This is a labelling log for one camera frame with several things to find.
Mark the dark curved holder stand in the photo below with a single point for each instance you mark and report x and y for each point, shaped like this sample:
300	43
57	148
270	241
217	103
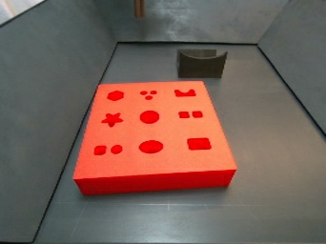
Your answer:
200	63

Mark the red shape sorting board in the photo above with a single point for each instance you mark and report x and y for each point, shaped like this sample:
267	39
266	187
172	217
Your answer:
153	139

